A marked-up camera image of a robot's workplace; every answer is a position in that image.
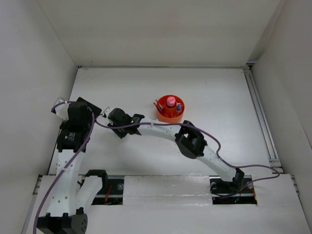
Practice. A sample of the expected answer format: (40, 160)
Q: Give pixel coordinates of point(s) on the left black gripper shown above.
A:
(96, 111)

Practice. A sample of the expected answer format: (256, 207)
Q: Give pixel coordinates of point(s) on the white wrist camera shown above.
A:
(105, 113)
(60, 108)

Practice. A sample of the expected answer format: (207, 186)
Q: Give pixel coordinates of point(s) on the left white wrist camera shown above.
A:
(60, 108)

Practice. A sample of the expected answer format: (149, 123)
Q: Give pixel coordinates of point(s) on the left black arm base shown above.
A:
(111, 192)

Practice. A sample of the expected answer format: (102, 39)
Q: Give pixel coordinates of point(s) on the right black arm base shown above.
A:
(232, 193)

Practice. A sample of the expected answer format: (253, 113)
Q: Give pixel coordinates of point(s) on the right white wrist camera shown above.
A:
(105, 113)

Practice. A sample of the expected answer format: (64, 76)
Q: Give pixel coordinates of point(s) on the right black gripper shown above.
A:
(121, 135)

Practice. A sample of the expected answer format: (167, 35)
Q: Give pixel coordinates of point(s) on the pink capped glue bottle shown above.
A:
(171, 102)

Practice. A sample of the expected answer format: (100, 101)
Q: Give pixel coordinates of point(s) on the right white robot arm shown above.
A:
(188, 138)

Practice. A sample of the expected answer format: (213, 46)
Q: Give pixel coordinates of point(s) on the orange round divided container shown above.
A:
(170, 115)

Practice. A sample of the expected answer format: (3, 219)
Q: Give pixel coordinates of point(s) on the clear blue spray bottle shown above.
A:
(179, 107)

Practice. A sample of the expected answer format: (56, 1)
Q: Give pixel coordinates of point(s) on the orange capped red pen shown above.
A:
(159, 106)

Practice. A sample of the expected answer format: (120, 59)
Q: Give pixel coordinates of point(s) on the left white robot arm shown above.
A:
(63, 209)

